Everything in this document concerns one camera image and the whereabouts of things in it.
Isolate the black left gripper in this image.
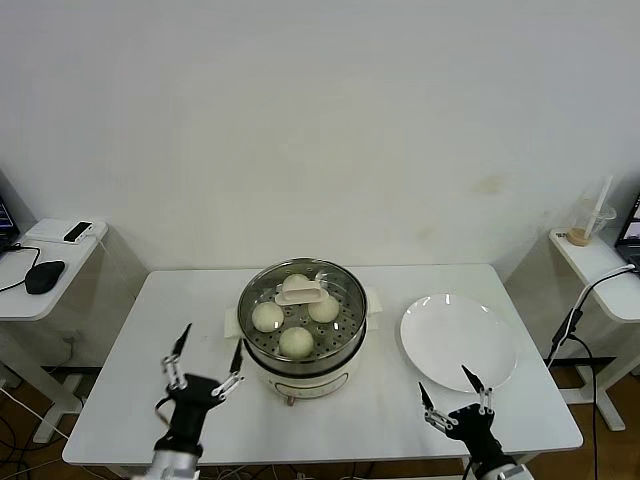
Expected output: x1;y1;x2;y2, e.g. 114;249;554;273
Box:
160;323;246;444

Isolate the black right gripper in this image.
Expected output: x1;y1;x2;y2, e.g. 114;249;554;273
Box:
419;364;501;461

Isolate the glass lid with cream handle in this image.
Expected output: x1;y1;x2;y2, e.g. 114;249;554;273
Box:
236;256;369;359

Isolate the stainless steel steamer basket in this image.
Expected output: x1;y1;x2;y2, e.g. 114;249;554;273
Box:
235;257;369;374

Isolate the white round plate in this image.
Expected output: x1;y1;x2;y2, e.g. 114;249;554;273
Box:
399;293;518;394

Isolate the cream white electric cooker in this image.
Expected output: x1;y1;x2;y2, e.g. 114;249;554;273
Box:
220;285;385;407

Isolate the black flat floor bar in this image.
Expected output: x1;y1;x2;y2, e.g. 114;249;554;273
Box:
546;354;617;377

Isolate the white side desk with mouse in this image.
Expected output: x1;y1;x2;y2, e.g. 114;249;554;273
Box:
0;217;109;445

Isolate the black computer mouse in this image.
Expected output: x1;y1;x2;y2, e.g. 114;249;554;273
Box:
24;259;67;295

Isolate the white device with black screen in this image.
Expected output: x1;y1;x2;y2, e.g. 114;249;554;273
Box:
62;220;96;244

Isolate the clear plastic drink cup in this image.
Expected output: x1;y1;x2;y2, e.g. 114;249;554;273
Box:
567;198;617;247

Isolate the black laptop beside mouse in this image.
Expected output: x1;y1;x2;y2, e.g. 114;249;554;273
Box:
0;169;21;254

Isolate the black laptop beside cup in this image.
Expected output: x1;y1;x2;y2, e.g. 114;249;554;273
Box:
613;189;640;266

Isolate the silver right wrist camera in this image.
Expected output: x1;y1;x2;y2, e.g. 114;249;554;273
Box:
494;462;534;480

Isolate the black power cable with adapter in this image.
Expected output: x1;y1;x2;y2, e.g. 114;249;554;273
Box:
543;264;637;480

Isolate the wall power socket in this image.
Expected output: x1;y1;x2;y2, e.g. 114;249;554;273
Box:
58;329;82;362

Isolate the white laptop cable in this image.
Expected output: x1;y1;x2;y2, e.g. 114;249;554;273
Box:
572;263;637;314

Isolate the black mouse cable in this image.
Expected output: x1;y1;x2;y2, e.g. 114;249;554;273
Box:
0;242;40;293

